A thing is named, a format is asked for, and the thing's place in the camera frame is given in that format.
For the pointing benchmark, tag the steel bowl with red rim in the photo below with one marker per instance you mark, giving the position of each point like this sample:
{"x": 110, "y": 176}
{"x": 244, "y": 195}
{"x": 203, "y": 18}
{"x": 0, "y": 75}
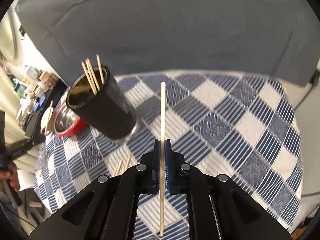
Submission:
{"x": 67, "y": 123}

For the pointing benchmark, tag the black steel utensil cup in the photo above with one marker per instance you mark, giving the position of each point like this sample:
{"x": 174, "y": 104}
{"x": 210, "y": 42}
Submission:
{"x": 107, "y": 110}

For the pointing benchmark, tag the blue patterned tablecloth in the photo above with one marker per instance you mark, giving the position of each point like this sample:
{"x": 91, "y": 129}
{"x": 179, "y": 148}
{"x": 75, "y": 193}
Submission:
{"x": 243, "y": 126}

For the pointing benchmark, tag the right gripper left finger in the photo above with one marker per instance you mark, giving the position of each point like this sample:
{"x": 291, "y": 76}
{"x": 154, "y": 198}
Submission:
{"x": 107, "y": 207}

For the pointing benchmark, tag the person's left hand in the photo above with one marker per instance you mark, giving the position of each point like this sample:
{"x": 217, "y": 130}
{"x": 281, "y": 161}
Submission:
{"x": 12, "y": 176}

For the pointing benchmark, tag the wooden chopstick in cup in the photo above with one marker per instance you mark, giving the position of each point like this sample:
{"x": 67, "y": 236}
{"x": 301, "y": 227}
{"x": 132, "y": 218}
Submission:
{"x": 100, "y": 69}
{"x": 89, "y": 78}
{"x": 93, "y": 74}

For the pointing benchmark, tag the grey upholstered sofa back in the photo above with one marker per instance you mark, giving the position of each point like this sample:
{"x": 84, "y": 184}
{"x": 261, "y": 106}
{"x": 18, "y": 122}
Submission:
{"x": 278, "y": 38}

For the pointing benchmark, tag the wooden chopstick on table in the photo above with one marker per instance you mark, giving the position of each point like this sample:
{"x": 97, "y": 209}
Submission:
{"x": 127, "y": 163}
{"x": 117, "y": 169}

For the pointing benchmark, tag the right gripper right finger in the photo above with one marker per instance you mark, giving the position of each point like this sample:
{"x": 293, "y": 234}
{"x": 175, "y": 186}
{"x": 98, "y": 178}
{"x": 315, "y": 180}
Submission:
{"x": 218, "y": 208}

